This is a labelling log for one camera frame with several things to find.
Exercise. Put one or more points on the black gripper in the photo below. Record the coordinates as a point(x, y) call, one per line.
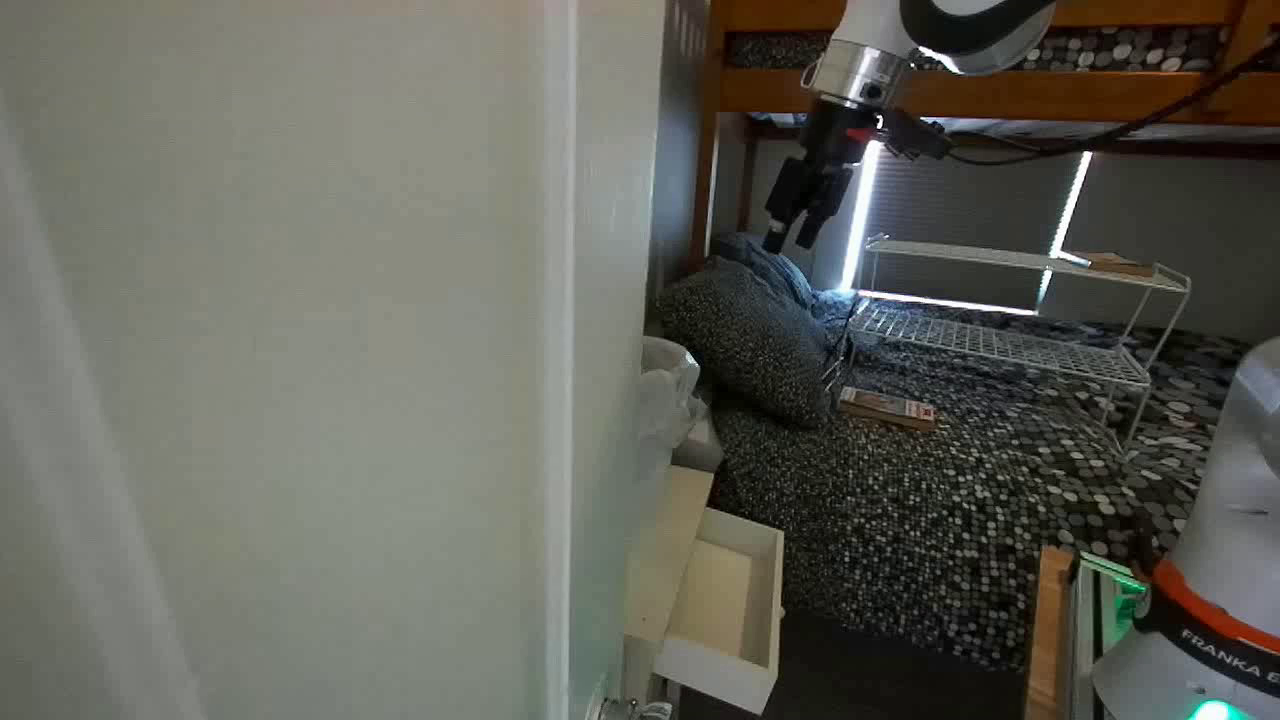
point(818, 177)

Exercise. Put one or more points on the illustrated children's paperback book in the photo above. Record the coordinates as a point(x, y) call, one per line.
point(889, 410)

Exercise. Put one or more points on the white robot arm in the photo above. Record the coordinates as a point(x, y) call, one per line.
point(857, 94)

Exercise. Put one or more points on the white bedside cabinet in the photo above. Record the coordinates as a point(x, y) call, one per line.
point(632, 528)

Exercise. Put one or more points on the dotted dark bed duvet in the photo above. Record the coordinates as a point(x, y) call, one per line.
point(934, 538)

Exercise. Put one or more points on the white open drawer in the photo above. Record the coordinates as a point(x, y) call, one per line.
point(726, 625)

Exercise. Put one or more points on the dotted dark pillow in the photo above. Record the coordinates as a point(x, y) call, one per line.
point(759, 330)

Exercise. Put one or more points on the clear plastic bag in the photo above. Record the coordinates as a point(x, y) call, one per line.
point(674, 417)

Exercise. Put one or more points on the upper bunk dotted mattress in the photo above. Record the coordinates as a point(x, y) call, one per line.
point(1061, 48)

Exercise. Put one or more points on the wooden board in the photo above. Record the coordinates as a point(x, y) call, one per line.
point(1050, 639)

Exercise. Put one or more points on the wooden bunk bed frame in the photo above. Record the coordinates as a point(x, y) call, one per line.
point(1239, 91)

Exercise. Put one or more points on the white wire rack shelf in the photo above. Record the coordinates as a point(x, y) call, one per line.
point(993, 330)

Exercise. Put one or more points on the white robot base with orange ring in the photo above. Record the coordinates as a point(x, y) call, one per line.
point(1209, 632)

